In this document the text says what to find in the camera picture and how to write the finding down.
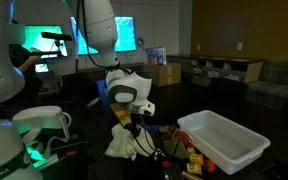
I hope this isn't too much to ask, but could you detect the large wall monitor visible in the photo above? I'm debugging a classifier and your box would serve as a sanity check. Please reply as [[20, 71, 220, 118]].
[[70, 16, 137, 56]]

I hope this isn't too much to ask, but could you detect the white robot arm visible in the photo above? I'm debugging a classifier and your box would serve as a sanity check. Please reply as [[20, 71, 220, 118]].
[[0, 0, 155, 180]]

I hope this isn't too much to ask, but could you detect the green plaid sofa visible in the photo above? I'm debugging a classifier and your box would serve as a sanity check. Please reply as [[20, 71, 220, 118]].
[[245, 59, 288, 111]]

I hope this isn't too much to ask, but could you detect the orange handled screwdriver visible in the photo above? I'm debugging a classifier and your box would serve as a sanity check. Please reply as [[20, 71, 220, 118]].
[[37, 149, 78, 171]]

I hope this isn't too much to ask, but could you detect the blue white carton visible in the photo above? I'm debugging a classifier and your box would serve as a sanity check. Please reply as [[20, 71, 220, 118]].
[[146, 47, 166, 66]]

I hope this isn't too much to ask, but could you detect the white towel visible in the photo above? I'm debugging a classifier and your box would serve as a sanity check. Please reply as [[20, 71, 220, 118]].
[[105, 124, 156, 161]]

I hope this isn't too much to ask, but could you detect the red plush toy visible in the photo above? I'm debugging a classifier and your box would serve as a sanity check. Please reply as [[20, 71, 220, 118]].
[[174, 131, 190, 146]]

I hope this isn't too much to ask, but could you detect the left wall monitor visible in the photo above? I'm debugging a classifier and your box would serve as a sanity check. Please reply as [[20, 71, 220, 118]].
[[23, 25, 67, 58]]

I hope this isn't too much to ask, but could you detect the wooden low shelf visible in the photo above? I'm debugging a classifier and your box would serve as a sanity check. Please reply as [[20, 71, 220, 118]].
[[167, 54, 264, 87]]

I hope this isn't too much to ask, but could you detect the cardboard box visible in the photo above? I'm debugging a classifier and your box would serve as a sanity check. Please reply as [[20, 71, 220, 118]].
[[144, 63, 181, 87]]

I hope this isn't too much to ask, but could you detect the yellow cup toy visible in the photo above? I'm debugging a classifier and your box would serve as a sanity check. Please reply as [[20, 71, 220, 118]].
[[186, 153, 204, 175]]

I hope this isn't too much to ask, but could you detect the black camera on tripod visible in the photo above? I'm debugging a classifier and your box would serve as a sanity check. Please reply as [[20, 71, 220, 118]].
[[41, 32, 72, 56]]

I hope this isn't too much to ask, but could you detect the person in dark clothes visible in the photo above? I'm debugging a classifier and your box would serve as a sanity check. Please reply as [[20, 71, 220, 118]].
[[9, 44, 48, 98]]

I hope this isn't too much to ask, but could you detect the orange ball toy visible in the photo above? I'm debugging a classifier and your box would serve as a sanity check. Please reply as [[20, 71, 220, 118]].
[[204, 160, 216, 173]]

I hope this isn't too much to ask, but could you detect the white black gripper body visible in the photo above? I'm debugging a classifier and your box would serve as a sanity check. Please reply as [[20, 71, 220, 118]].
[[126, 101, 155, 116]]

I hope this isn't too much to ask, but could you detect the white plastic bin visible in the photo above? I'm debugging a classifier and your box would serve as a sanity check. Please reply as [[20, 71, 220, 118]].
[[177, 110, 271, 175]]

